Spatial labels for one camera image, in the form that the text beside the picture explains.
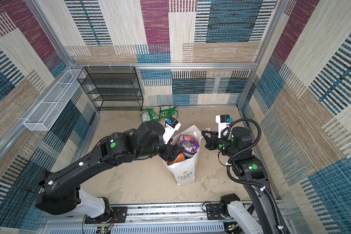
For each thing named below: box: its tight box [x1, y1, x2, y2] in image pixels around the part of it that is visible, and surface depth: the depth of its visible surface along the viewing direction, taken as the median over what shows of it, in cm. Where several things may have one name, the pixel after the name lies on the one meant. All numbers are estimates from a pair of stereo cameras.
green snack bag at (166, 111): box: [159, 104, 178, 119], surface depth 117 cm
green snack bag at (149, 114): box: [138, 107, 162, 122], surface depth 114 cm
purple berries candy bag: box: [178, 134, 200, 158], surface depth 76 cm
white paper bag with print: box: [164, 124, 202, 186], surface depth 74 cm
